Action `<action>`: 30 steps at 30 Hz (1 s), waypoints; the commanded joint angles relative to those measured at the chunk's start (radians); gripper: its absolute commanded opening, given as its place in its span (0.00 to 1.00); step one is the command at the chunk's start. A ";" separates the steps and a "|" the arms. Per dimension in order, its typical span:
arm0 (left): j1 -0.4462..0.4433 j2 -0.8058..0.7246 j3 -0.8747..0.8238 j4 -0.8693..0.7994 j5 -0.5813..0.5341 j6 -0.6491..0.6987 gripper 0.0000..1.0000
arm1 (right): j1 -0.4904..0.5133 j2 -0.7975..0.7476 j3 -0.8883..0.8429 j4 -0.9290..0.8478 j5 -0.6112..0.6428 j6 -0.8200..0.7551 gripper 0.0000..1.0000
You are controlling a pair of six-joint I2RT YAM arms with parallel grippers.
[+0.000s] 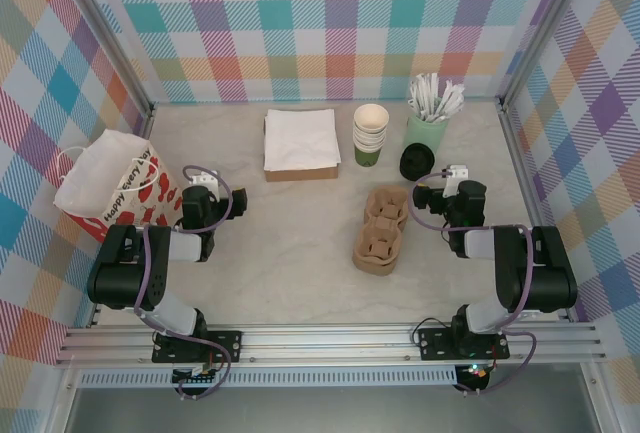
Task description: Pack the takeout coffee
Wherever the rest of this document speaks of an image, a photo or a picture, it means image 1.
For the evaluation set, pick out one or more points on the red white paper bag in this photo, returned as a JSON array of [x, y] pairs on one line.
[[110, 163]]

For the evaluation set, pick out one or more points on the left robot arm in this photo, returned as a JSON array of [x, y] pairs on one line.
[[120, 278]]

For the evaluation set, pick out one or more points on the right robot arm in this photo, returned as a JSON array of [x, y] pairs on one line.
[[545, 273]]

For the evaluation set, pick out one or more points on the black cup lid stack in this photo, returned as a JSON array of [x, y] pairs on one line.
[[416, 160]]

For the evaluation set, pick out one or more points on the mint green holder cup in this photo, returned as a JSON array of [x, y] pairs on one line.
[[425, 135]]

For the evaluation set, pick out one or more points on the brown cardboard napkin tray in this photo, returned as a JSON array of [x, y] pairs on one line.
[[300, 175]]

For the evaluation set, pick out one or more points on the brown pulp carrier stack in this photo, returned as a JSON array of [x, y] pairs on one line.
[[375, 253]]

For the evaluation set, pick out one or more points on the white napkin stack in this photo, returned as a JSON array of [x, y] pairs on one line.
[[300, 138]]

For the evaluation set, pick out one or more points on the paper cup stack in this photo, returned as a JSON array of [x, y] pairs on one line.
[[371, 128]]

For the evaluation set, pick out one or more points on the white wrapped stirrer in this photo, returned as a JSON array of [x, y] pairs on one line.
[[425, 95], [445, 98], [417, 100], [455, 103], [433, 88]]

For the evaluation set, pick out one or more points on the small controller board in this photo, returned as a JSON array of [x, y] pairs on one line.
[[474, 375], [197, 377]]

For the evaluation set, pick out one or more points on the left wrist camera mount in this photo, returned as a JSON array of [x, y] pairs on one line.
[[205, 179]]

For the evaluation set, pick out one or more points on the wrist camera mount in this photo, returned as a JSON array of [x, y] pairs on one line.
[[457, 173], [205, 179]]

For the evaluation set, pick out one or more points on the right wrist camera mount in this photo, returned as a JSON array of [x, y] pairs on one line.
[[457, 173]]

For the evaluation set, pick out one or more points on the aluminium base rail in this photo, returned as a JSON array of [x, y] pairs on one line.
[[325, 343]]

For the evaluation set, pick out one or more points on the aluminium frame post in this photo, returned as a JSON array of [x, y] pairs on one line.
[[110, 43], [540, 38]]

